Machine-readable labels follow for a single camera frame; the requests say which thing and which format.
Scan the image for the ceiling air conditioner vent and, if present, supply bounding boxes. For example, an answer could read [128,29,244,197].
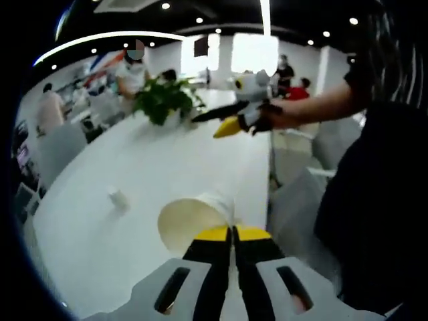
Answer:
[93,0,158,14]

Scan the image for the curved ceiling light strip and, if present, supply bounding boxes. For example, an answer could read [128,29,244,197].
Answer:
[260,0,271,36]
[33,30,185,66]

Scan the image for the printed white paper cup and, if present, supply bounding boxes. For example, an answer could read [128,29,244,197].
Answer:
[156,190,241,260]

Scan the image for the person's dark clothing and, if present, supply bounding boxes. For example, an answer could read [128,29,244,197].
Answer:
[314,0,428,312]

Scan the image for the potted green plant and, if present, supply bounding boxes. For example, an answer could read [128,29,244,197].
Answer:
[132,78,205,127]

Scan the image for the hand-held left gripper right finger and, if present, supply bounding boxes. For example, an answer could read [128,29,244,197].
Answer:
[233,225,385,321]

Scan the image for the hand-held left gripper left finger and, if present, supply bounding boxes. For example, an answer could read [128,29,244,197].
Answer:
[82,224,233,321]

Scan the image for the person's right hand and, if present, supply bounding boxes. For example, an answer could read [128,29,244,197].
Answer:
[253,100,292,134]

